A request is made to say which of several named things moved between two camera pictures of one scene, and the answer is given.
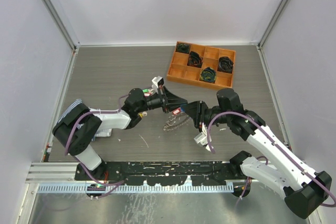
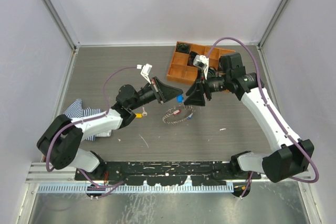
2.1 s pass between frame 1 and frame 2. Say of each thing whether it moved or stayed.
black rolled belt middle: stayed
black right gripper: moved
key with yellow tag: stayed
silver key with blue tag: moved
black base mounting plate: stayed
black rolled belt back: stayed
